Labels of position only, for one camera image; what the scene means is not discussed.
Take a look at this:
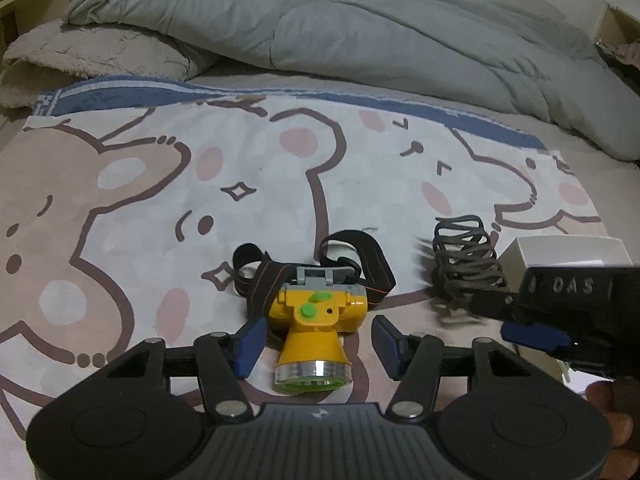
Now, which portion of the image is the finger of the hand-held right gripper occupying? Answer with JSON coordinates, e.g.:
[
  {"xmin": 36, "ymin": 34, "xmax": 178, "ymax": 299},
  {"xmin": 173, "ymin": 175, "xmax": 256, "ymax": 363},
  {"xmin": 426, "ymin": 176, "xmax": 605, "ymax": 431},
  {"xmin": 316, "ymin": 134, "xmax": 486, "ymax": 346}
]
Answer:
[
  {"xmin": 467, "ymin": 292, "xmax": 521, "ymax": 321},
  {"xmin": 501, "ymin": 323, "xmax": 571, "ymax": 353}
]

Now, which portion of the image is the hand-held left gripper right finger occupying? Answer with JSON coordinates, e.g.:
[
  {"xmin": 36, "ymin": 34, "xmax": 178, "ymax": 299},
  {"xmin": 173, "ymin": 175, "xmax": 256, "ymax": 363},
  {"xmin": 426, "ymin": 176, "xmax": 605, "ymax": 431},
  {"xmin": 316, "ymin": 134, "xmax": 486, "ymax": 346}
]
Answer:
[{"xmin": 370, "ymin": 314, "xmax": 536, "ymax": 420}]

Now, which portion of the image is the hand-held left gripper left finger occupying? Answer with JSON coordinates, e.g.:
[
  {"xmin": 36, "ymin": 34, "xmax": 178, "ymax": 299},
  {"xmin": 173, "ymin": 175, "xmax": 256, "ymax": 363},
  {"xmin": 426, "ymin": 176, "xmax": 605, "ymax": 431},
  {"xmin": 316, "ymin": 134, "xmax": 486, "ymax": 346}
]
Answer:
[{"xmin": 102, "ymin": 318, "xmax": 269, "ymax": 420}]

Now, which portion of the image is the white cardboard box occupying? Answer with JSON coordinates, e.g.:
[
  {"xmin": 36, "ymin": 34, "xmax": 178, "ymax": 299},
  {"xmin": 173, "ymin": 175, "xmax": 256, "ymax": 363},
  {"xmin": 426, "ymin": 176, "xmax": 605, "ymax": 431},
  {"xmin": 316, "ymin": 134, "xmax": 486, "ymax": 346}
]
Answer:
[{"xmin": 497, "ymin": 235, "xmax": 634, "ymax": 396}]

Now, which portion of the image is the yellow headlamp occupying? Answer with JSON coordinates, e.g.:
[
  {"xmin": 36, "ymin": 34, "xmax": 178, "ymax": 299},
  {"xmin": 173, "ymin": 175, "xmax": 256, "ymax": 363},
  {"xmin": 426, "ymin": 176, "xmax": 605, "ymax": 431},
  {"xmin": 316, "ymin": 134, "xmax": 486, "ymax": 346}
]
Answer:
[{"xmin": 232, "ymin": 229, "xmax": 396, "ymax": 394}]

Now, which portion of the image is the person's right hand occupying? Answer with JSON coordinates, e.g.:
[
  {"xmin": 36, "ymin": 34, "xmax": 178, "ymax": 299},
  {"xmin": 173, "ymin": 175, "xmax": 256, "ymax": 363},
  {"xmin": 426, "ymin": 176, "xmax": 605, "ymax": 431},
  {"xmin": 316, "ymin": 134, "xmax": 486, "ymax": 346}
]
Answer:
[{"xmin": 585, "ymin": 382, "xmax": 634, "ymax": 480}]

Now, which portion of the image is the printed bear blanket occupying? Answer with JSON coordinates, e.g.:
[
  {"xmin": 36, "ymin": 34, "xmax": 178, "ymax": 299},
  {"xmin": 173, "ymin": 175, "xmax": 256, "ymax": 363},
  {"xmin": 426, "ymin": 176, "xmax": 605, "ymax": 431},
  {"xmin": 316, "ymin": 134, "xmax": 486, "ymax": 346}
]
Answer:
[{"xmin": 0, "ymin": 76, "xmax": 609, "ymax": 441}]

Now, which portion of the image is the pile of clothes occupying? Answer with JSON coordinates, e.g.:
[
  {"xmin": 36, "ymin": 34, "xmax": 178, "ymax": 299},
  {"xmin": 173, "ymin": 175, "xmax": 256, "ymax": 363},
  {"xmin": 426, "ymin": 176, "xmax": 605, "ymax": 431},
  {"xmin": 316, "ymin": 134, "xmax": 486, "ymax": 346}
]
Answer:
[{"xmin": 597, "ymin": 40, "xmax": 640, "ymax": 69}]

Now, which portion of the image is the light wooden open shelf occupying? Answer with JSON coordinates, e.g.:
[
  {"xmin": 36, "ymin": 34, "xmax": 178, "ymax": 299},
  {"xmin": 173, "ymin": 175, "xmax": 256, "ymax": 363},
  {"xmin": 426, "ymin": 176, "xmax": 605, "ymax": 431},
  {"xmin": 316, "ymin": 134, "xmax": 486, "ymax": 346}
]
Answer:
[{"xmin": 592, "ymin": 2, "xmax": 640, "ymax": 68}]

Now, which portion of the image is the grey duvet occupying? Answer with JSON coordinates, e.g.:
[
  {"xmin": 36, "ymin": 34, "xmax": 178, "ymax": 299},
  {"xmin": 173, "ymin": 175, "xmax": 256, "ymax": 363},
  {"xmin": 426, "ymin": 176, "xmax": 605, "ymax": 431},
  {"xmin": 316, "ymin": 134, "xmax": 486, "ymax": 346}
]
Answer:
[{"xmin": 62, "ymin": 0, "xmax": 640, "ymax": 162}]

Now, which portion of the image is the beige fuzzy pillow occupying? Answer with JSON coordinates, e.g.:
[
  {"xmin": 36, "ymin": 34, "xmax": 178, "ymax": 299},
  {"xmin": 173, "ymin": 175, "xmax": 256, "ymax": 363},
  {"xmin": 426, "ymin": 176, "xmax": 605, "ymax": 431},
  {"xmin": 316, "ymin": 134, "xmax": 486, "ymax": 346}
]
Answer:
[{"xmin": 0, "ymin": 20, "xmax": 221, "ymax": 111}]

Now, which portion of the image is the wooden bedside shelf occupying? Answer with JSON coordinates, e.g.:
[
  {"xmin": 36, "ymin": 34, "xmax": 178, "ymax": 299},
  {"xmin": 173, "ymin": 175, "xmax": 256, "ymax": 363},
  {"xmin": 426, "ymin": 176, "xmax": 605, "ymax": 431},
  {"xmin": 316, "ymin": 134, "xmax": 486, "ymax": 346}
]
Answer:
[{"xmin": 0, "ymin": 0, "xmax": 108, "ymax": 56}]

